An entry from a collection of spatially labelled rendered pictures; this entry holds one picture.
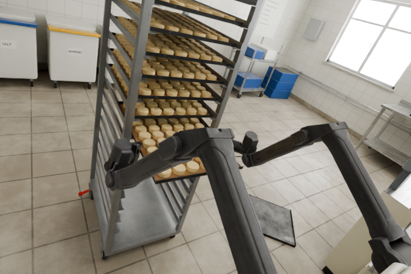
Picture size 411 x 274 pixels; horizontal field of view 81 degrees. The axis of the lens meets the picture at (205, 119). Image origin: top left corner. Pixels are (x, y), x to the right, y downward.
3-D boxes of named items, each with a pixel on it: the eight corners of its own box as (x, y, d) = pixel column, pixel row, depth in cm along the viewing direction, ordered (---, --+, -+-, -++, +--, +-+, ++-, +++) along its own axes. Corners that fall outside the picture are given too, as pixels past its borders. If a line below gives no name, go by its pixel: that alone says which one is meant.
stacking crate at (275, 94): (276, 91, 588) (279, 84, 579) (287, 99, 560) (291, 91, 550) (258, 90, 555) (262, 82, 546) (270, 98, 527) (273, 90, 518)
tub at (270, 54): (257, 52, 509) (261, 43, 500) (274, 60, 483) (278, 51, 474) (247, 51, 485) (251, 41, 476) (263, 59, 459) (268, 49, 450)
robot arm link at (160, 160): (178, 156, 49) (216, 153, 56) (173, 129, 50) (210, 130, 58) (103, 193, 77) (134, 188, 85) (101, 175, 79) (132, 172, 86)
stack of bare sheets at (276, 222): (225, 220, 201) (226, 218, 199) (231, 189, 236) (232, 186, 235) (294, 247, 197) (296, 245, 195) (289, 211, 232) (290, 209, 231)
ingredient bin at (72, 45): (49, 90, 297) (48, 27, 262) (46, 71, 340) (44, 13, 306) (96, 92, 329) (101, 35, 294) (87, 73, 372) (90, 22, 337)
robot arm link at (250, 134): (245, 167, 111) (260, 164, 115) (253, 149, 105) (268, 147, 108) (233, 149, 120) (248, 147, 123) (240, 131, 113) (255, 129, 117)
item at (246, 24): (248, 29, 102) (250, 22, 100) (243, 28, 100) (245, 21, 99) (185, 2, 147) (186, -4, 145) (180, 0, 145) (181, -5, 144)
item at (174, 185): (186, 205, 150) (187, 202, 149) (181, 206, 148) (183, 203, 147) (153, 144, 195) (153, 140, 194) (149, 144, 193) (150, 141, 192)
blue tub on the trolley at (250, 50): (248, 52, 480) (251, 44, 473) (262, 59, 454) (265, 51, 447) (237, 51, 461) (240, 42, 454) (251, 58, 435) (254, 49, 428)
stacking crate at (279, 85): (279, 84, 579) (282, 76, 570) (291, 91, 552) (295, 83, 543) (262, 82, 545) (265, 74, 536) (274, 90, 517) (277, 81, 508)
